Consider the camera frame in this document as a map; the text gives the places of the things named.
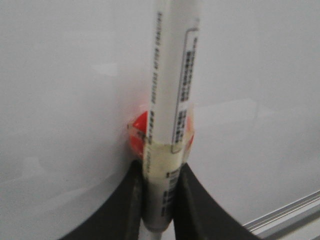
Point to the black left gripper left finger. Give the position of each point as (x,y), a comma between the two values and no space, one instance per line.
(119,218)

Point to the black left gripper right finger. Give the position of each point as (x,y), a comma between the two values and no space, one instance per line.
(197,216)

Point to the red round magnet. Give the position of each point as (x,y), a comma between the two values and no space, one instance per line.
(137,129)

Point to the white black whiteboard marker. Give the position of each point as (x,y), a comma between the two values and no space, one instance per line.
(176,33)

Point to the white whiteboard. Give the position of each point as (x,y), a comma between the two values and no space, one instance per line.
(73,73)

